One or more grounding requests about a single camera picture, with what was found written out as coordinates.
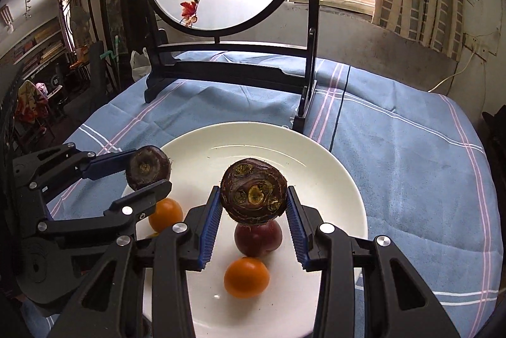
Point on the wall socket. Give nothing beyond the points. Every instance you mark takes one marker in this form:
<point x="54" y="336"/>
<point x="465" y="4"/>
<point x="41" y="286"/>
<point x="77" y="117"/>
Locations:
<point x="480" y="45"/>

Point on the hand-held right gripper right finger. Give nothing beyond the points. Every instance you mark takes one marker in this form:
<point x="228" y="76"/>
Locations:
<point x="296" y="231"/>

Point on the red patterned cloth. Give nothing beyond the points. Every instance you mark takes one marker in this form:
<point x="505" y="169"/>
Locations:
<point x="29" y="100"/>

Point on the orange cherry tomato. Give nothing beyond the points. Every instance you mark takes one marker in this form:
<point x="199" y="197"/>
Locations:
<point x="246" y="277"/>
<point x="169" y="213"/>

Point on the white plastic bag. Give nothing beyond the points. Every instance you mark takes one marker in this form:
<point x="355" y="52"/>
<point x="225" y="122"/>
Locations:
<point x="137" y="65"/>

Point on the bookshelf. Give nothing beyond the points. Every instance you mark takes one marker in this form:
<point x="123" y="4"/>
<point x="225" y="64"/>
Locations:
<point x="39" y="45"/>

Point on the black chair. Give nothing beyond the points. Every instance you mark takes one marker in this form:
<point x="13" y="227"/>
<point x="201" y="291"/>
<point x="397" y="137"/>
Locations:
<point x="494" y="144"/>

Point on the large dark water chestnut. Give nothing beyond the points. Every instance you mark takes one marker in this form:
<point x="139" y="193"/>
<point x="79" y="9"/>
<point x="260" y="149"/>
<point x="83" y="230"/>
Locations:
<point x="253" y="191"/>

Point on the standing fan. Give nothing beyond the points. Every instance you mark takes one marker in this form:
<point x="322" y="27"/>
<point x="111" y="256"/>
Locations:
<point x="80" y="25"/>

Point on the blue striped tablecloth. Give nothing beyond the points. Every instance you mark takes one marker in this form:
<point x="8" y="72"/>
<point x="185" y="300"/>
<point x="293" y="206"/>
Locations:
<point x="395" y="164"/>

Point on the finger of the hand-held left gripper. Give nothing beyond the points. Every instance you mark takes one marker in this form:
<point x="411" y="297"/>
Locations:
<point x="118" y="219"/>
<point x="106" y="164"/>

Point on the white round plate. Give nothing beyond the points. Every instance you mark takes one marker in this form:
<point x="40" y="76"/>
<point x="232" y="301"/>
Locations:
<point x="316" y="172"/>

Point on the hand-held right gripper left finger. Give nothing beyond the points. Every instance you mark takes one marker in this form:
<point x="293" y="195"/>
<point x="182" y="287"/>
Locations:
<point x="209" y="229"/>

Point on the dark red plum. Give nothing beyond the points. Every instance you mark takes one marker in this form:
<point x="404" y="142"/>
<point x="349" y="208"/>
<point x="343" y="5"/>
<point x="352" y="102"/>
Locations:
<point x="257" y="239"/>

